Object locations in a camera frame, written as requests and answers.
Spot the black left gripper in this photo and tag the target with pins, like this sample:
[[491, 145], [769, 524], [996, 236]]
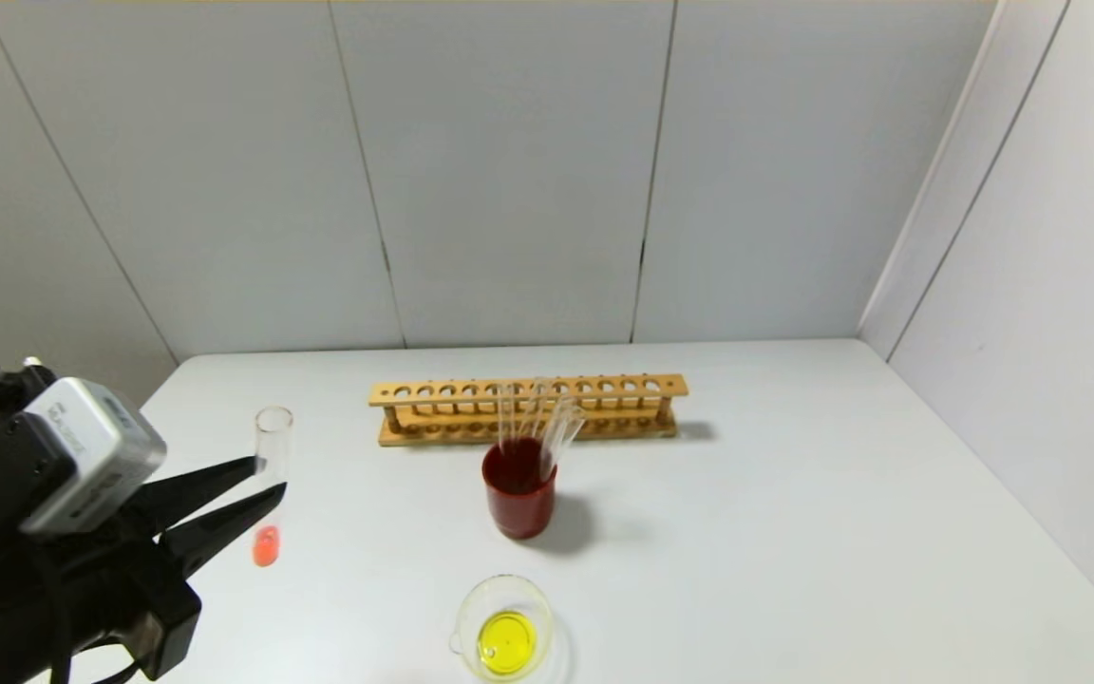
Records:
[[150, 570]]

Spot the test tube with red pigment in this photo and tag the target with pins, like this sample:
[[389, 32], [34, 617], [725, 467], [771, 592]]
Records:
[[266, 548]]

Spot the test tube with yellow pigment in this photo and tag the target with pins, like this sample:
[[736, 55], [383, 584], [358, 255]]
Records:
[[504, 418]]

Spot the empty glass test tube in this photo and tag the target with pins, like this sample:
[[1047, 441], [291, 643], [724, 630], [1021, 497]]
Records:
[[555, 418], [528, 408], [561, 442]]

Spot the wooden test tube rack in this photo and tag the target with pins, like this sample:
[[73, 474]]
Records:
[[623, 385]]

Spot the red plastic cup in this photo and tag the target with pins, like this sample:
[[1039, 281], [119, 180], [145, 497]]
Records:
[[520, 508]]

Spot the clear glass beaker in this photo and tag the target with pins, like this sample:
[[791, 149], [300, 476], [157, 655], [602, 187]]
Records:
[[506, 641]]

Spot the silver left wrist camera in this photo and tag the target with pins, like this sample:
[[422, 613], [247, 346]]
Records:
[[96, 446]]

